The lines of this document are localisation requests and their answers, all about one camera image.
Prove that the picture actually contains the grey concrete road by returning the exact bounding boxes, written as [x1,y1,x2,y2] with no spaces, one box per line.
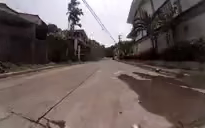
[0,58,205,128]

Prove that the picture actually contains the building with pale posts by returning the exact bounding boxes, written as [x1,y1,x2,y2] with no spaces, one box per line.
[64,29,91,62]

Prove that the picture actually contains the concrete kerb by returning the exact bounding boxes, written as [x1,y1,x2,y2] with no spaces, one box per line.
[118,59,205,78]
[0,61,81,81]

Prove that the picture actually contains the dark hedge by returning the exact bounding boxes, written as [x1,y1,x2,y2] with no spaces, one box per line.
[46,33,106,63]

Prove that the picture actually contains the tall tree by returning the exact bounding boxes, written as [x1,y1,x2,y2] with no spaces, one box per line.
[65,0,85,31]

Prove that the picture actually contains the palm trees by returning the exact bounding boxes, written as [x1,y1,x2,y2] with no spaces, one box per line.
[131,8,164,51]

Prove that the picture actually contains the puddle of water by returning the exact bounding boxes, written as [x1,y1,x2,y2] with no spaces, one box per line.
[117,71,205,128]

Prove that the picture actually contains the dirt verge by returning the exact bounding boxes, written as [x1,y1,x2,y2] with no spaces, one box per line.
[0,59,58,76]

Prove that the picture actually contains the dark building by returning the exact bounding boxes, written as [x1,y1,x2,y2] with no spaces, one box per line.
[0,1,49,66]

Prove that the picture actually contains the large pale building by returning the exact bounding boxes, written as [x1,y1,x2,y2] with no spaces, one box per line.
[125,0,205,56]

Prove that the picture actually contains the overhead wires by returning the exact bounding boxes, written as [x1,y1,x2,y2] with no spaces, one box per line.
[80,0,118,44]

